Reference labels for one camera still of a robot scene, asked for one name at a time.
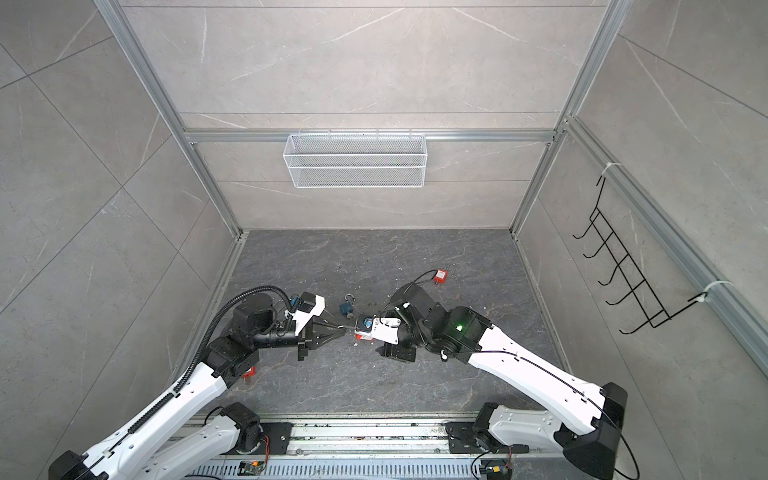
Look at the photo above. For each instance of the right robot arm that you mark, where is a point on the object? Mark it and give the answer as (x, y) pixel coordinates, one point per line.
(582, 420)

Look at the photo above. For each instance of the aluminium rail front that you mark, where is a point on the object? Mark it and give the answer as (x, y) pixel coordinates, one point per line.
(404, 447)

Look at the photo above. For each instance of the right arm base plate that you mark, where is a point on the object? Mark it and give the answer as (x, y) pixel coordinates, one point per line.
(467, 437)

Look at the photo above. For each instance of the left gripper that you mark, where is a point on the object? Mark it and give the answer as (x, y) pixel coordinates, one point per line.
(310, 339)

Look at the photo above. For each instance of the white wire mesh basket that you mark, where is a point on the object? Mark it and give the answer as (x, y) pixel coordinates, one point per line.
(356, 160)

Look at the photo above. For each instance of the black wire hook rack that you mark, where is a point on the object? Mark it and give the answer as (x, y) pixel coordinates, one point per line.
(627, 269)

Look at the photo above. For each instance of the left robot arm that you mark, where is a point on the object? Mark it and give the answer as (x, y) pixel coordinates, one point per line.
(259, 318)

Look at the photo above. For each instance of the red padlock far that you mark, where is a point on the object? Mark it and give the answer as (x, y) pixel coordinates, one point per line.
(440, 276)

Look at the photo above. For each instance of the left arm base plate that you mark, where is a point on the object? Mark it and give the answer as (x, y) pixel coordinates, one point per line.
(271, 438)

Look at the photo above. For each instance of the blue padlock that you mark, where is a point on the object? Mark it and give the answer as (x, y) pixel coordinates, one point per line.
(346, 308)

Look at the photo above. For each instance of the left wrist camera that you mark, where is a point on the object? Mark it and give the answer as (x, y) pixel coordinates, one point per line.
(306, 307)

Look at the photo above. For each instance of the red padlock near left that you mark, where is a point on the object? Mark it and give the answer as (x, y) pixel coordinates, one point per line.
(249, 374)

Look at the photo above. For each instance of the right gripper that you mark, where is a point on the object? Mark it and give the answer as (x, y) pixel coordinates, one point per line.
(396, 352)

